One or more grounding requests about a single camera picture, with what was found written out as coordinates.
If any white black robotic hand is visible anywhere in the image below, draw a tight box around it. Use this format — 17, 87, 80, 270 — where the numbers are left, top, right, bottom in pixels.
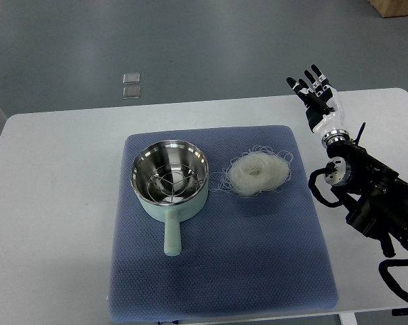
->
286, 64, 350, 148

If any white vermicelli nest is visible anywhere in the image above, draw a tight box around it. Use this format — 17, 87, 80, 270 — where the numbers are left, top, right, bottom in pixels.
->
209, 145, 294, 198

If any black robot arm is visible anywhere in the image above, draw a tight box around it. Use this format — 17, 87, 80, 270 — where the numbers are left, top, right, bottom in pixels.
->
308, 129, 408, 303

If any mint green pot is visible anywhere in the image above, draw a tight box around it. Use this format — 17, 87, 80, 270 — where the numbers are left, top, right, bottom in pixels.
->
130, 139, 209, 257

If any wooden box corner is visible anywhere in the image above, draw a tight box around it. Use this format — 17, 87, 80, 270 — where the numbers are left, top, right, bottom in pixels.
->
370, 0, 408, 18

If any blue quilted mat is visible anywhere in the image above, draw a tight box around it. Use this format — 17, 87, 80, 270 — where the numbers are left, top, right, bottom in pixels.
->
108, 125, 338, 322

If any upper clear floor plate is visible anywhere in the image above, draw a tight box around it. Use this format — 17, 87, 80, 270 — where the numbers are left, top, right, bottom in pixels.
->
123, 72, 140, 85

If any wire steaming rack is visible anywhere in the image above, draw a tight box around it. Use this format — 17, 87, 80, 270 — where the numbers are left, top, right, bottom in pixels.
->
146, 164, 203, 205

